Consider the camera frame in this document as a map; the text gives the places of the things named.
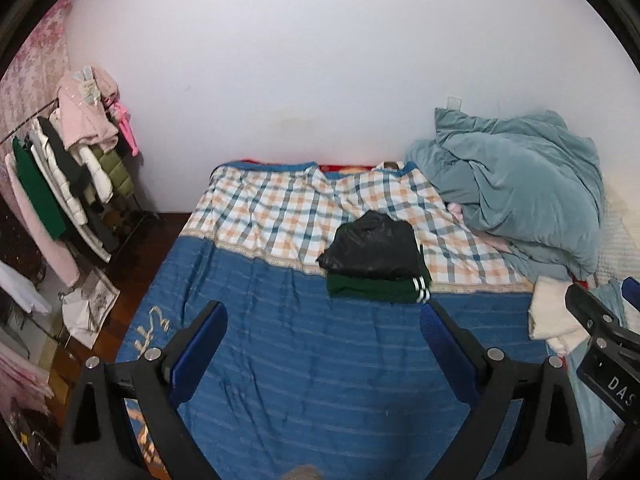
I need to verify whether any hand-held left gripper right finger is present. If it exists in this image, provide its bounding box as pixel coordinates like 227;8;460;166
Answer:
419;300;587;480

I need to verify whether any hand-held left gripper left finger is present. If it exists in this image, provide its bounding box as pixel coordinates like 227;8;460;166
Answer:
56;300;228;480

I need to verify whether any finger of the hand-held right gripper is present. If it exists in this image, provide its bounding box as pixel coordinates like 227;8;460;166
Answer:
565;284;626;338
621;276;640;313

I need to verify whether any black leather jacket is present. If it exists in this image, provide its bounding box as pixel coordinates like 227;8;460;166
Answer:
316;211;423;281

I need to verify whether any metal clothes rack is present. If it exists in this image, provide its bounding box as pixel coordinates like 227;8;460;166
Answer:
0;100;162;261

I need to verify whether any row of hanging clothes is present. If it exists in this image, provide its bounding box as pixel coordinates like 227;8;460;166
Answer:
5;65;142;287

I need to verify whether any white fleece cloth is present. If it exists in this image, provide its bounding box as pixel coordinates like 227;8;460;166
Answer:
528;277;588;356

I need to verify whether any white quilted bed cover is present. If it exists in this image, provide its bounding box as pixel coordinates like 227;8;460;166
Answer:
597;180;640;286

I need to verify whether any bed with blue sheet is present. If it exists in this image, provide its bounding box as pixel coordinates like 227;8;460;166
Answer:
115;161;551;480

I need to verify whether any green garment with white stripes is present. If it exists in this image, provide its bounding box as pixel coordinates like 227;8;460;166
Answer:
326;245;432;305

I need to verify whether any white floral tote bag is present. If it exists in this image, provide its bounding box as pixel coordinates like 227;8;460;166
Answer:
62;267;121;351

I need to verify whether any blue-grey duvet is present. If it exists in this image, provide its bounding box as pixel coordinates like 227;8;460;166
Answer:
404;107;605;281

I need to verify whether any pink floral cloth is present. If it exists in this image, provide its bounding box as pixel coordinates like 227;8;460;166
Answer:
0;344;54;411

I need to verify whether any white shirt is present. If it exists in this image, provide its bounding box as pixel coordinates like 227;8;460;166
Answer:
0;260;53;317

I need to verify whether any pink floral curtain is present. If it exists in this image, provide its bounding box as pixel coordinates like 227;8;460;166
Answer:
0;0;74;136

